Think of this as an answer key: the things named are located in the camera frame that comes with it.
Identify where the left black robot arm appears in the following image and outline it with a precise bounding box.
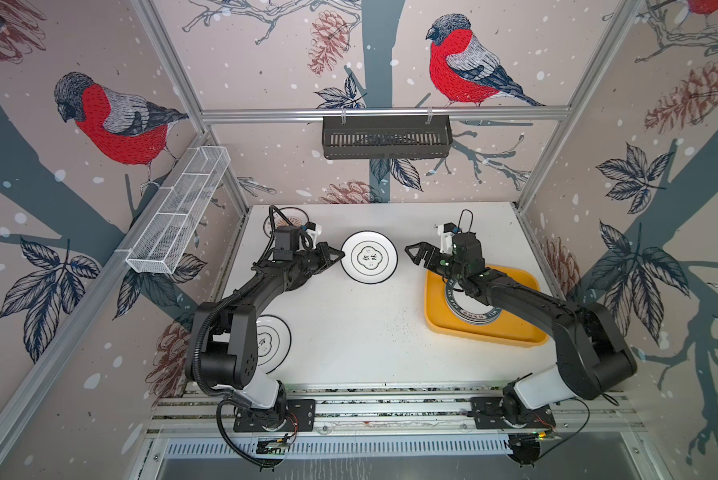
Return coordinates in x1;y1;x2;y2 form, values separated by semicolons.
185;221;345;431

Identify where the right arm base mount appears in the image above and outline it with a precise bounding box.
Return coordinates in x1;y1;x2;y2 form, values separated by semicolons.
468;396;556;430

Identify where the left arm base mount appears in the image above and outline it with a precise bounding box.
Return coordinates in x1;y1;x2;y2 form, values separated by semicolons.
233;399;316;433

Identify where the white plate grey emblem back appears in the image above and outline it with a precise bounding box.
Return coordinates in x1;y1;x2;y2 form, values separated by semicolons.
341;230;399;285

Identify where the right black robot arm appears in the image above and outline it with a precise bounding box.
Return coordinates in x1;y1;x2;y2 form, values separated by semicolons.
405;231;638;426

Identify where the dark green rim plate back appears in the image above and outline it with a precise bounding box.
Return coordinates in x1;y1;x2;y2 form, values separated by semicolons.
445;279;503;326

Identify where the white plate grey emblem front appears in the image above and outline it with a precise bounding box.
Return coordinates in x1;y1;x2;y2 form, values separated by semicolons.
257;315;293;374

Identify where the yellow plastic bin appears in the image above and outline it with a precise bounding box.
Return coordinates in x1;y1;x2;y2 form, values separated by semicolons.
424;272;549;348

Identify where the white mesh wall shelf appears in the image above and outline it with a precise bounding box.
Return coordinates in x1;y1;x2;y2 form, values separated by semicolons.
126;146;230;275

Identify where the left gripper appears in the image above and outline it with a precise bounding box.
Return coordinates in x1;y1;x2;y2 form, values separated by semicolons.
292;242;345;274

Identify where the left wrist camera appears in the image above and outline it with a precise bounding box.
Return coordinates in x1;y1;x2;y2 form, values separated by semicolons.
300;222;322;249

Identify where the black wire wall basket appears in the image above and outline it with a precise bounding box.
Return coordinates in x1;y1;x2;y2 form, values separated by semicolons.
322;115;453;160

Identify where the orange sunburst plate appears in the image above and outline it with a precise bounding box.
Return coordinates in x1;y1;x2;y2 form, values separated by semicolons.
263;207;311;238

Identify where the white plate grey emblem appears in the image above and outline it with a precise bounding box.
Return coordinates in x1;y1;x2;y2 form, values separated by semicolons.
341;230;399;285
257;315;293;374

